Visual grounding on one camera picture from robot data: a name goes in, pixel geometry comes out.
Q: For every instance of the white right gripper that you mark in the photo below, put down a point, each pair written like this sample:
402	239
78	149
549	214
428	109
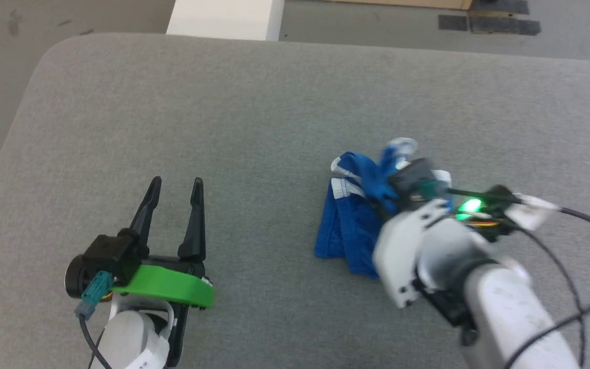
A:
407	246

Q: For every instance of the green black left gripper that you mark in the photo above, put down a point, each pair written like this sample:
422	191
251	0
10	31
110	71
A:
169	282

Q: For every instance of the blue and white garment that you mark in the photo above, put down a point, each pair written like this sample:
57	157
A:
349	225

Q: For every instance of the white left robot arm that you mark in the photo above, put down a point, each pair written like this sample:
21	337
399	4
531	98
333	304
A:
131	338

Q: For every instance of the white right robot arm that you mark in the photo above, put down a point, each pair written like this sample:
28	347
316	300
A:
500	307

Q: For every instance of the grey fabric cushion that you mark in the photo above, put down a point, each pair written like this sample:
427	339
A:
254	113

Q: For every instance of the white box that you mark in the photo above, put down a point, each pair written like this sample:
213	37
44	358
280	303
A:
223	18

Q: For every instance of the small dark floor mat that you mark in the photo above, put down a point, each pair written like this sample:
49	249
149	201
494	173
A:
452	22

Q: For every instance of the wooden board edge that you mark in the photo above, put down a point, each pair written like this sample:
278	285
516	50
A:
402	3

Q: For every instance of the large dark floor mat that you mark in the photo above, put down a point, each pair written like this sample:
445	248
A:
505	20

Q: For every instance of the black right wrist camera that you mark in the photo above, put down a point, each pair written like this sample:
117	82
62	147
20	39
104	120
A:
413	179

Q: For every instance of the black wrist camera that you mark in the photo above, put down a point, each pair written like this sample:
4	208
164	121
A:
105	259
413	179

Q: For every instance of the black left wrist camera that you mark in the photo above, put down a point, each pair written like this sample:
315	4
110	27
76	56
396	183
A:
105	259

